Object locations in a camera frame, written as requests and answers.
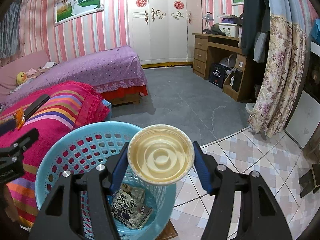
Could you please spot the black paper bag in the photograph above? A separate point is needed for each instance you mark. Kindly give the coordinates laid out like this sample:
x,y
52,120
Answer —
x,y
218,76

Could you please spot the white plastic pot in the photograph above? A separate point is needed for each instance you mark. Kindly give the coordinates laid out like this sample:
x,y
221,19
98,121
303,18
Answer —
x,y
250,108

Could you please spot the wooden desk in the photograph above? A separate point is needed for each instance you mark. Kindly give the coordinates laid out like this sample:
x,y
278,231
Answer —
x,y
200,52

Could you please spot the black zip case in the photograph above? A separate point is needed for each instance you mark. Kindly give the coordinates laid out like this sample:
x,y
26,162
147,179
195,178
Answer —
x,y
37,105

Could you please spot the grey curtain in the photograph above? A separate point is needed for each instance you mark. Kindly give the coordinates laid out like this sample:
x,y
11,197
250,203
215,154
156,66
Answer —
x,y
10,27

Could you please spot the blue floral curtain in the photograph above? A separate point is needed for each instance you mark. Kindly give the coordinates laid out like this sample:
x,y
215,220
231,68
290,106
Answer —
x,y
280,55

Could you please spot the pink cloth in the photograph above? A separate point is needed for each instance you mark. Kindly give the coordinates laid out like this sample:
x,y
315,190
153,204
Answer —
x,y
31,72

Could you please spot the wooden stool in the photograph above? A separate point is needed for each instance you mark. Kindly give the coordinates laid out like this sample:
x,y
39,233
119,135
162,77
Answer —
x,y
310,180

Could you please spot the white plastic lid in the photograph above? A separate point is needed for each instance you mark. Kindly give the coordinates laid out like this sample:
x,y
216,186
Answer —
x,y
160,155

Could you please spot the white board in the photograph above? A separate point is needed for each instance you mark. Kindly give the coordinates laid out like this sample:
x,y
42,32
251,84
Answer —
x,y
300,120

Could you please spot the blue plastic basket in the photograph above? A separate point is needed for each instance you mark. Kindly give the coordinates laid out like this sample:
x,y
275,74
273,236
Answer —
x,y
65,140

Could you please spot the white storage box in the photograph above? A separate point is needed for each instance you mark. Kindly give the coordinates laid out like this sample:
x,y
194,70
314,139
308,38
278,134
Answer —
x,y
228,30

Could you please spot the white wardrobe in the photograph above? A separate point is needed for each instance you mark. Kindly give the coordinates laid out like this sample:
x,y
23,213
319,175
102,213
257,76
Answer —
x,y
162,30

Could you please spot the pink headboard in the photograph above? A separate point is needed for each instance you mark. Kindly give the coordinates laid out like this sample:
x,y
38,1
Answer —
x,y
20,62

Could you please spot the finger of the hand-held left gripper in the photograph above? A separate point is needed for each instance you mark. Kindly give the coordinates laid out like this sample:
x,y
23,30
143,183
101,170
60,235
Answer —
x,y
6,126
23,140

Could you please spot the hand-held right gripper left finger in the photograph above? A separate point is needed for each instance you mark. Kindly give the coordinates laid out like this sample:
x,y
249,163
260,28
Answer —
x,y
117,170

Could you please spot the printed snack bag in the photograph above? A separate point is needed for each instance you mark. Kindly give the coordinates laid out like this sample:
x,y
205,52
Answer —
x,y
132,210

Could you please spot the table lamp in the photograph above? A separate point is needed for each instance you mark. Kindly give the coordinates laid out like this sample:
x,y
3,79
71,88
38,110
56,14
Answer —
x,y
207,20

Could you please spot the yellow duck plush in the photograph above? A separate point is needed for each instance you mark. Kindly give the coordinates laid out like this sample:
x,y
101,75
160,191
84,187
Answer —
x,y
21,78

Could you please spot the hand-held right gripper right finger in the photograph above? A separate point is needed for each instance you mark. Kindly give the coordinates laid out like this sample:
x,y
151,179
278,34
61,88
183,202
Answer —
x,y
202,170

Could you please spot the purple dotted bedspread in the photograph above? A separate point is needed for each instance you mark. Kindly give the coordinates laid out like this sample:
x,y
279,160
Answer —
x,y
100,67

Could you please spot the white cloth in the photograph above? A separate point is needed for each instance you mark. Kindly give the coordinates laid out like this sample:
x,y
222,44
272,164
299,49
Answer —
x,y
48,65

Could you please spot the large orange foil wrapper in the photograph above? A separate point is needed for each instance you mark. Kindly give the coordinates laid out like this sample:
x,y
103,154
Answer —
x,y
19,117

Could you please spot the dark hanging jacket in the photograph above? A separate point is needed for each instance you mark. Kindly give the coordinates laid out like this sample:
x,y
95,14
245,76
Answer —
x,y
255,17

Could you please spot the white fan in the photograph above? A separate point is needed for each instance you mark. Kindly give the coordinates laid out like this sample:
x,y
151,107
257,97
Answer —
x,y
227,61

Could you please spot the framed wedding photo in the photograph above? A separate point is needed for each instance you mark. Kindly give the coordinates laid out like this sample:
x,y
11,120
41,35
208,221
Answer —
x,y
77,5

